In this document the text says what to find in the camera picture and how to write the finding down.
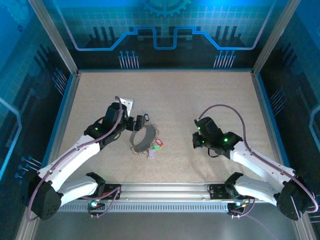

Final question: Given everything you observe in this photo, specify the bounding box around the small black controller box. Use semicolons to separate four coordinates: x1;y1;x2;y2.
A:
87;201;106;211
227;201;247;213

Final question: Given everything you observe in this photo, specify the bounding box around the slotted grey cable duct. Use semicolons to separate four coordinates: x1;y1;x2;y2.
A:
58;202;230;213

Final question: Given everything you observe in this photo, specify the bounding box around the aluminium frame post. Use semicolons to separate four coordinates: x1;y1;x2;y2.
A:
251;0;302;76
27;0;80;76

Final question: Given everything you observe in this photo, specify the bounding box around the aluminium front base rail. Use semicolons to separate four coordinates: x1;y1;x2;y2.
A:
62;181;277;203

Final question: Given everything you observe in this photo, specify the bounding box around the aluminium back rail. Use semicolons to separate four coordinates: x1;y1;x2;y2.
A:
77;69;254;74

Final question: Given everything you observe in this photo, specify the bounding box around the grey metal front plate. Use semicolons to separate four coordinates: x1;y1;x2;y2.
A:
32;212;301;240

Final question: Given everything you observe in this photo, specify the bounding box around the aluminium side rail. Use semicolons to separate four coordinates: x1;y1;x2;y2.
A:
14;71;81;240
250;71;317;240

